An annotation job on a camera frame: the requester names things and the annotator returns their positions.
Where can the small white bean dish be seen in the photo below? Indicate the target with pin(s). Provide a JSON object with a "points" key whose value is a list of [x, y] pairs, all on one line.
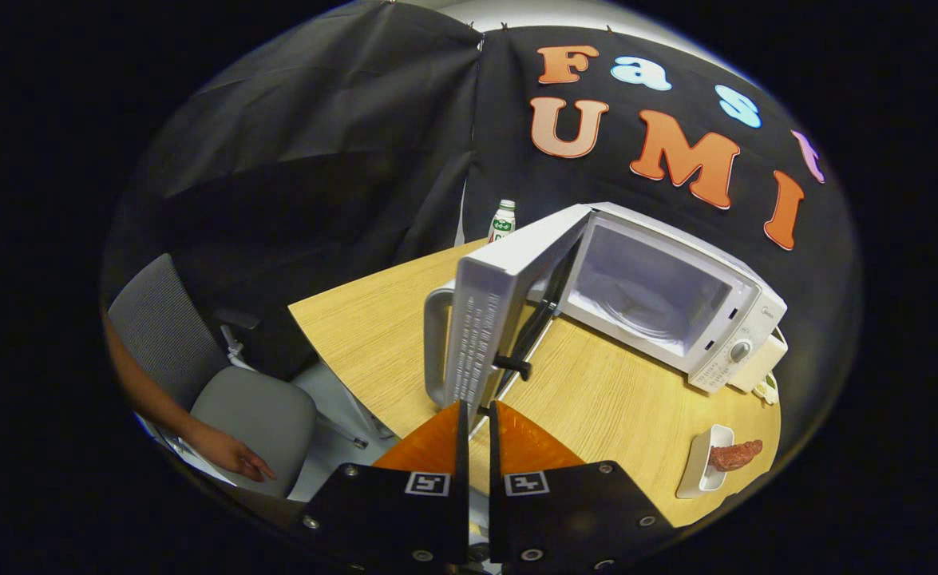
{"points": [[768, 391]]}

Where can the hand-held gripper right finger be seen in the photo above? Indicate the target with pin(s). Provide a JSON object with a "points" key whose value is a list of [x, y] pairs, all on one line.
{"points": [[494, 455]]}

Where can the reddish brown meat piece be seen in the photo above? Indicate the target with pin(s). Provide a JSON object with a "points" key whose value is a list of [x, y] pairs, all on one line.
{"points": [[732, 455]]}

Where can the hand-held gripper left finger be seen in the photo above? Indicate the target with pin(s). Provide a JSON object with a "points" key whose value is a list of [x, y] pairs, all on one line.
{"points": [[463, 455]]}

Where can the grey office chair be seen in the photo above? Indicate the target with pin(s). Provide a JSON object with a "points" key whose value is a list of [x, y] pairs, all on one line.
{"points": [[253, 415]]}

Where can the green and white drink bottle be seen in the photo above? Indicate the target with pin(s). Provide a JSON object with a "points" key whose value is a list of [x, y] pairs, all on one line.
{"points": [[503, 220]]}

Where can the small white countertop appliance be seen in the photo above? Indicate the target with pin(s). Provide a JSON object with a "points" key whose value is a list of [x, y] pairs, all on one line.
{"points": [[764, 359]]}

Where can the white rectangular plate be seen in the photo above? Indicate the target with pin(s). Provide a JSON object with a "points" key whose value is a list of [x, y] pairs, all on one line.
{"points": [[696, 479]]}

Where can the glass microwave turntable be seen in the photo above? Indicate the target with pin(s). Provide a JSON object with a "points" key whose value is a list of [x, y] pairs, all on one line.
{"points": [[636, 307]]}

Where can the white microwave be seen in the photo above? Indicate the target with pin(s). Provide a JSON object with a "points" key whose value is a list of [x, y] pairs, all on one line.
{"points": [[476, 303]]}

